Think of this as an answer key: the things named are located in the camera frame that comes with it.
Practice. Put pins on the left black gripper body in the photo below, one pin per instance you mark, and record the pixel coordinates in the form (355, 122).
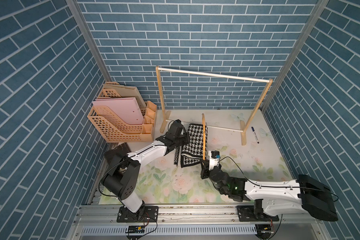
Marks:
(181, 140)

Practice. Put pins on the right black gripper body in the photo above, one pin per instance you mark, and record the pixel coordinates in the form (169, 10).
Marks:
(222, 191)

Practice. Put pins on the black white houndstooth scarf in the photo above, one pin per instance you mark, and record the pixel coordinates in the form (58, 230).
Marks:
(192, 153)

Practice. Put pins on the wooden clothes hanger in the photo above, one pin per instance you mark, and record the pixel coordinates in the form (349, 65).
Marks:
(204, 137)

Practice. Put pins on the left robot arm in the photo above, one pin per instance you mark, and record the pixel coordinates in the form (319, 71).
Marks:
(121, 178)

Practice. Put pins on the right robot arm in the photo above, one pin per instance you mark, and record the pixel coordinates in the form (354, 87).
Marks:
(305, 195)

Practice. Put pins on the wooden clothes rack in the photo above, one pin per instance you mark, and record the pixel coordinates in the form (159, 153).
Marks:
(186, 89)

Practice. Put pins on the pink file folder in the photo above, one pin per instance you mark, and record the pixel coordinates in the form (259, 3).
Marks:
(125, 108)

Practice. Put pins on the peach plastic file organizer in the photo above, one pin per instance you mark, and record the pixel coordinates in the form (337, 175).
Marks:
(115, 130)

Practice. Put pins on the beige file folder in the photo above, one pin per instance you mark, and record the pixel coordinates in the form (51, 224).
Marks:
(127, 92)

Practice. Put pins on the small green circuit board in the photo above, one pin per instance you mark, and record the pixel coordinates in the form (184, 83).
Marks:
(140, 230)

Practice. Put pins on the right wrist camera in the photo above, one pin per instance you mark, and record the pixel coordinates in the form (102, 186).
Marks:
(214, 157)

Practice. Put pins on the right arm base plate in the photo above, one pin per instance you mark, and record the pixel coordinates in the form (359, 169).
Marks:
(246, 213)

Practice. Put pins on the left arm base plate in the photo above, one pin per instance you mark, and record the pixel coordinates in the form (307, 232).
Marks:
(143, 214)

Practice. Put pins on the aluminium mounting rail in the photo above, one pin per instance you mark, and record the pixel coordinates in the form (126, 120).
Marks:
(193, 222)

